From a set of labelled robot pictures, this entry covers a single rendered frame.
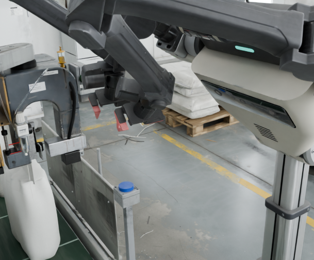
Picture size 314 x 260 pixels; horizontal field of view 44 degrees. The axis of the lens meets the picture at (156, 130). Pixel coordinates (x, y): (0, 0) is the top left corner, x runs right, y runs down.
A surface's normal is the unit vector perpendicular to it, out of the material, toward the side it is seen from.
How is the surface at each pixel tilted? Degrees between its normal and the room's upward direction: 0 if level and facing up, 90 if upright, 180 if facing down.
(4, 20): 90
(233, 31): 140
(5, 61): 90
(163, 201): 0
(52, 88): 90
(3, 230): 0
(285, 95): 40
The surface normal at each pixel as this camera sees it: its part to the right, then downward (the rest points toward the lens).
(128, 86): 0.25, -0.18
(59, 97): 0.54, 0.31
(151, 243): -0.03, -0.92
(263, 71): -0.56, -0.56
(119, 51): -0.11, 0.97
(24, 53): 0.95, 0.10
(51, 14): 0.35, 0.63
